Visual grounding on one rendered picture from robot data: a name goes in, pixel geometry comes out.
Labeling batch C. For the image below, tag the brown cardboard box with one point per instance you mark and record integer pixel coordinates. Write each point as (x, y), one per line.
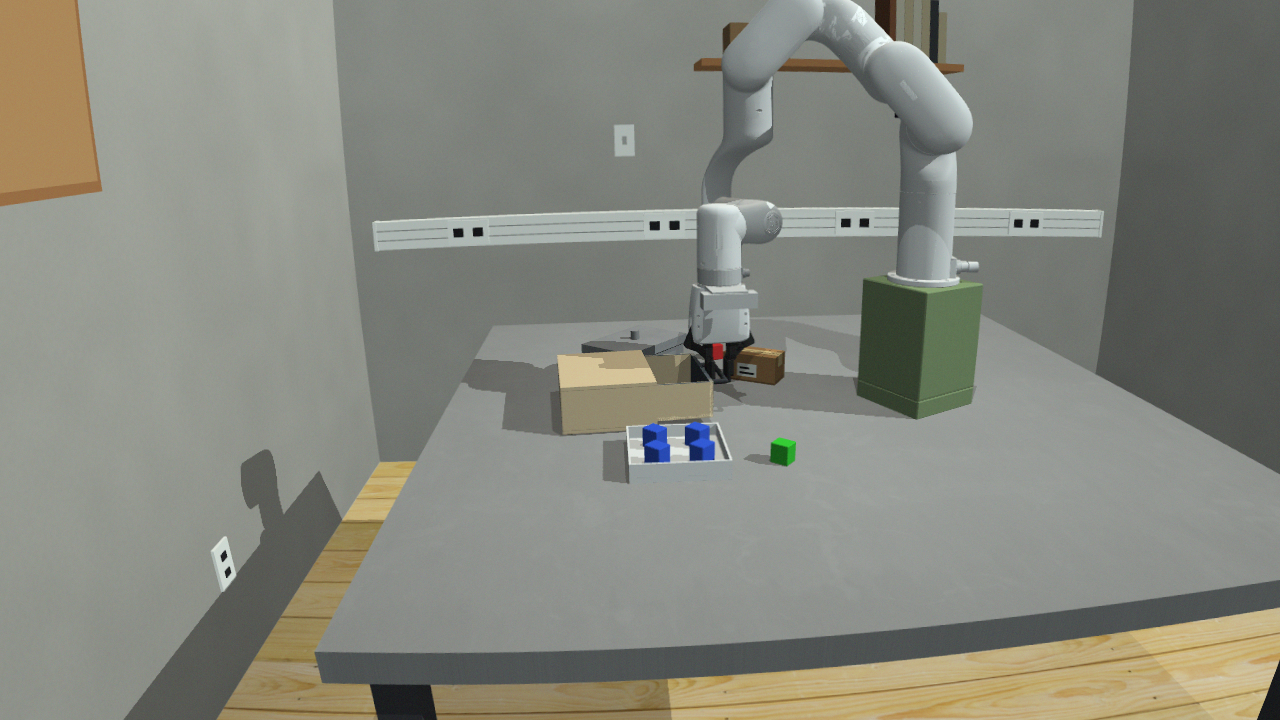
(759, 365)

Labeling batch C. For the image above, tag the blue block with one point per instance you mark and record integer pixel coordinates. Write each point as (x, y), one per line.
(702, 449)
(656, 452)
(654, 432)
(695, 431)

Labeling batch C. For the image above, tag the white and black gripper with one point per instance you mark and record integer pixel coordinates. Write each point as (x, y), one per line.
(714, 327)

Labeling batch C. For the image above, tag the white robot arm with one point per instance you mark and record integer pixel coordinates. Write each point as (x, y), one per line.
(935, 121)

